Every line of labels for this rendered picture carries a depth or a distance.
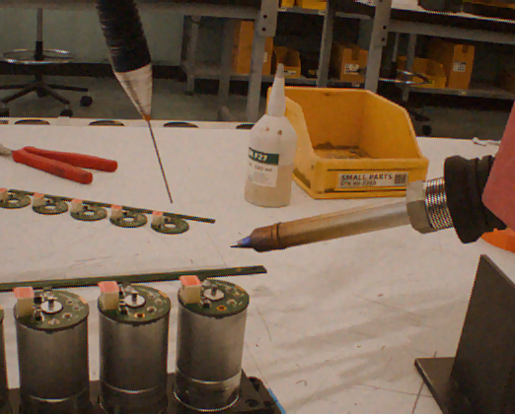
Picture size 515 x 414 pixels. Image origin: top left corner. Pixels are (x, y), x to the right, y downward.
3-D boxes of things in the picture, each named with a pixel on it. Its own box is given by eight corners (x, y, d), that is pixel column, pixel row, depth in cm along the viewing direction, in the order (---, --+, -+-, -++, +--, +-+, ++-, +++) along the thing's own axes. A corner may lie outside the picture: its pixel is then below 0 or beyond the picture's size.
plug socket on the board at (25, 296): (41, 314, 22) (40, 297, 22) (15, 316, 21) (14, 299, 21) (39, 303, 22) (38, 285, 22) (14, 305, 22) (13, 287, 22)
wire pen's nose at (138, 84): (120, 116, 20) (107, 68, 19) (154, 102, 20) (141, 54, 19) (137, 125, 19) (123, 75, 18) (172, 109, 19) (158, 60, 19)
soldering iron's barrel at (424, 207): (252, 272, 22) (456, 236, 19) (236, 225, 21) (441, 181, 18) (270, 255, 23) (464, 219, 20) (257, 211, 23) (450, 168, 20)
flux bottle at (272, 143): (241, 189, 53) (253, 57, 49) (285, 191, 53) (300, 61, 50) (247, 206, 49) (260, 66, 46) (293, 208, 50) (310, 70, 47)
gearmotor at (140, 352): (173, 435, 24) (179, 314, 23) (106, 444, 24) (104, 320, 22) (157, 395, 27) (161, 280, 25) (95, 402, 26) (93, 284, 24)
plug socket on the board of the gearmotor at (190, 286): (207, 302, 24) (208, 285, 24) (183, 304, 23) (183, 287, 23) (200, 291, 24) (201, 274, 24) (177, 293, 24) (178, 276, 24)
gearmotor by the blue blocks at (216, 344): (246, 424, 25) (258, 307, 24) (183, 434, 25) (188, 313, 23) (225, 386, 28) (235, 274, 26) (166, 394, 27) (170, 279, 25)
